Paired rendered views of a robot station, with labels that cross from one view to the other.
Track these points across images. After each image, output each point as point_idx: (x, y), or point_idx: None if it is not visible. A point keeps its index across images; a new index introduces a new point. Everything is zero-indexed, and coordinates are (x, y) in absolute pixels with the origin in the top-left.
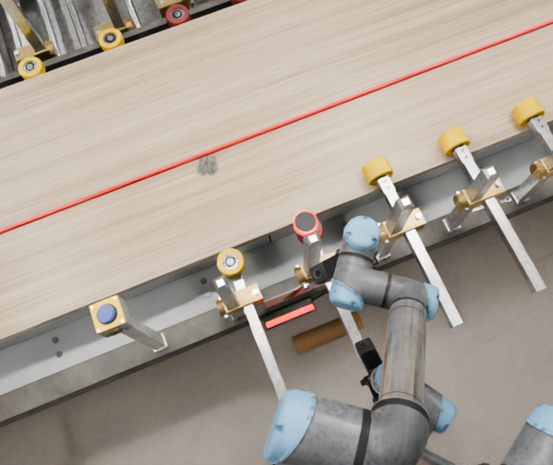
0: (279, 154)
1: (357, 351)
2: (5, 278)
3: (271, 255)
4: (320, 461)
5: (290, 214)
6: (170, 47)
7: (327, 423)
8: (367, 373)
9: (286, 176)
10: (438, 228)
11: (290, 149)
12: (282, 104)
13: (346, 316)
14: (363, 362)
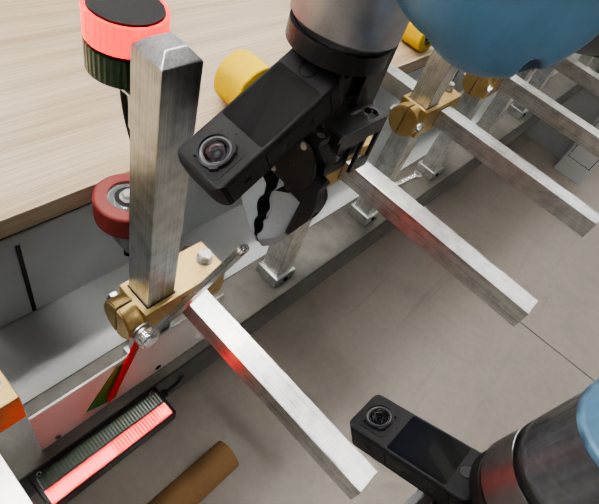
0: (20, 75)
1: (368, 446)
2: None
3: (41, 335)
4: None
5: (69, 174)
6: None
7: None
8: (437, 498)
9: (46, 109)
10: (347, 220)
11: (47, 67)
12: (15, 8)
13: (275, 380)
14: (408, 466)
